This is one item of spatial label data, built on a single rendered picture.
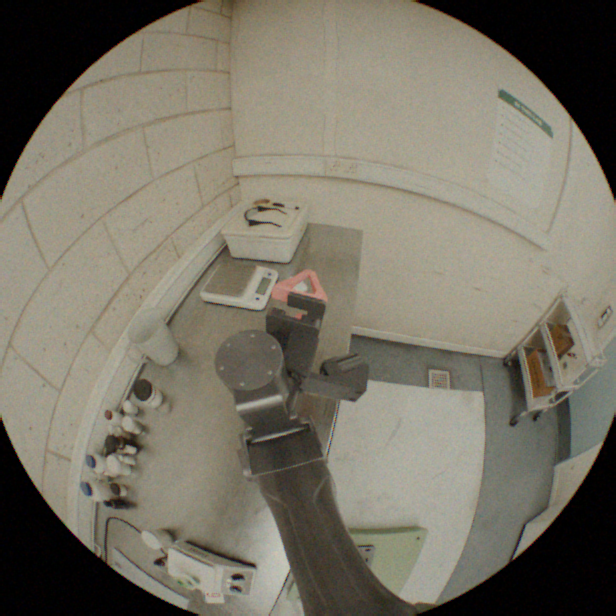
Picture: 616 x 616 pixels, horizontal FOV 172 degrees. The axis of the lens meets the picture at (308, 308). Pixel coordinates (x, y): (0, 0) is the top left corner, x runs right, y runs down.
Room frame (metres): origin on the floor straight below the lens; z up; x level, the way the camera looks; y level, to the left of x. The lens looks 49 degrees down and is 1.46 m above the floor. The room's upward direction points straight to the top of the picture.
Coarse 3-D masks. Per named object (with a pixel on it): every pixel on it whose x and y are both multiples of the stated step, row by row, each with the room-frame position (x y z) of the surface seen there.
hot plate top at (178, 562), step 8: (168, 552) -0.33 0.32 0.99; (176, 552) -0.31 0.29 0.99; (168, 560) -0.36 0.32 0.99; (176, 560) -0.34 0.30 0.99; (184, 560) -0.33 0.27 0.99; (192, 560) -0.32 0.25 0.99; (168, 568) -0.40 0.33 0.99; (176, 568) -0.38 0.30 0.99; (184, 568) -0.36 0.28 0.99; (192, 568) -0.35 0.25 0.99; (200, 568) -0.34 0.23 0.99; (208, 568) -0.33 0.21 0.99; (200, 576) -0.37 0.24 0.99; (208, 576) -0.36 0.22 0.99; (208, 584) -0.40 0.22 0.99; (208, 592) -0.44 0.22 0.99
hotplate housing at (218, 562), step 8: (176, 544) -0.30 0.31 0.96; (184, 544) -0.30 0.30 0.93; (184, 552) -0.31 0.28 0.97; (192, 552) -0.31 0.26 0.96; (200, 552) -0.31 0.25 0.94; (208, 552) -0.31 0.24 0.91; (200, 560) -0.32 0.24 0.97; (208, 560) -0.31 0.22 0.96; (216, 560) -0.31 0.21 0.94; (224, 560) -0.32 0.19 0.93; (232, 560) -0.32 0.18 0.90; (216, 568) -0.33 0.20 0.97; (224, 568) -0.32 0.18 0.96; (232, 568) -0.32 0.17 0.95; (240, 568) -0.32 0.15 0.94; (248, 568) -0.32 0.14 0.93; (216, 576) -0.36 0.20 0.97; (216, 584) -0.40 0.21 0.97; (216, 592) -0.44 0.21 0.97
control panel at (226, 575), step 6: (228, 570) -0.33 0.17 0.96; (234, 570) -0.33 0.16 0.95; (240, 570) -0.33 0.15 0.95; (222, 576) -0.36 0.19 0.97; (228, 576) -0.36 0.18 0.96; (246, 576) -0.35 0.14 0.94; (252, 576) -0.35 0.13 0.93; (222, 582) -0.39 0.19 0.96; (228, 582) -0.38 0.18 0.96; (234, 582) -0.38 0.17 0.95; (240, 582) -0.38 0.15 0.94; (246, 582) -0.38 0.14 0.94; (222, 588) -0.41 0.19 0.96; (228, 588) -0.41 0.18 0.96; (246, 588) -0.41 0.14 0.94; (234, 594) -0.44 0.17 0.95; (246, 594) -0.44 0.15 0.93
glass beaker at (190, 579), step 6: (174, 576) -0.37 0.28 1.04; (180, 576) -0.36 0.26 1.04; (186, 576) -0.37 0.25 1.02; (192, 576) -0.37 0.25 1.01; (168, 582) -0.39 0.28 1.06; (174, 582) -0.40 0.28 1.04; (186, 582) -0.37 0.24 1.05; (192, 582) -0.38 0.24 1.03; (198, 582) -0.38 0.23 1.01; (174, 588) -0.41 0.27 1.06; (180, 588) -0.41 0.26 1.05; (186, 588) -0.41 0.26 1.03; (192, 588) -0.39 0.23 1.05
